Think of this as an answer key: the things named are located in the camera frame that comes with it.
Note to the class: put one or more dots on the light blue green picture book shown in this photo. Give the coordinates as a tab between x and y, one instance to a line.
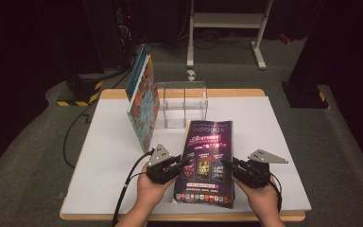
146	107

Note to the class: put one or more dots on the small red object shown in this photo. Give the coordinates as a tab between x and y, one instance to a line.
284	38

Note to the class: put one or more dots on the person's left hand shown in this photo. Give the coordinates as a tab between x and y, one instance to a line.
152	195

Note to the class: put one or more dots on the purple book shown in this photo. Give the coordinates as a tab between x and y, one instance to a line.
208	148

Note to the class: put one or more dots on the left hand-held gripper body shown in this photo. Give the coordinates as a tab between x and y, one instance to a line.
162	168

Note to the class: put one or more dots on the dark blue picture book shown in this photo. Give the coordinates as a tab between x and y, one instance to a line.
135	75

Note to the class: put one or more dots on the white metal stand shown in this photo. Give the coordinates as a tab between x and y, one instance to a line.
227	20

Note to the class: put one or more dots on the black yellow striped stand base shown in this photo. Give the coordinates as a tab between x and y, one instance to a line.
82	91

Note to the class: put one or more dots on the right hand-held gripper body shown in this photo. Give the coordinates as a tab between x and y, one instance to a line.
253	173

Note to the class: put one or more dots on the small white floor fitting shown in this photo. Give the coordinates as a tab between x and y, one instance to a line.
191	75

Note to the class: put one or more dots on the person's right hand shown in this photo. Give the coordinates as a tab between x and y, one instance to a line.
261	200

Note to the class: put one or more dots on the clear acrylic book rack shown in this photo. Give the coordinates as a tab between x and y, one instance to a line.
186	105

